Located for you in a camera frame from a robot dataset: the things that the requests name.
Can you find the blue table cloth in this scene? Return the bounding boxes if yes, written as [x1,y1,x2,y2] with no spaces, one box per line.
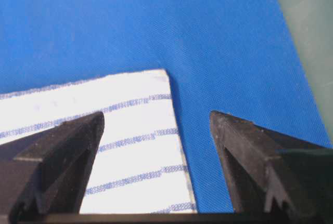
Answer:
[1,0,330,212]

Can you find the grey-green blurred panel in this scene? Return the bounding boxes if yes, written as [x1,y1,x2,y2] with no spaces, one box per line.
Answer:
[278,0,332,137]

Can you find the white blue-striped towel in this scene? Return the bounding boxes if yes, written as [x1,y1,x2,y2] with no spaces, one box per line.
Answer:
[1,69,197,214]

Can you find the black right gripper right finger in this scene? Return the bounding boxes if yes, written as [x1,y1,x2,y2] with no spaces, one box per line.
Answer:
[210,111,332,221]

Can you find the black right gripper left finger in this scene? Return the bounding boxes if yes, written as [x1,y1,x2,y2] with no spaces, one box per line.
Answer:
[1,112,105,221]

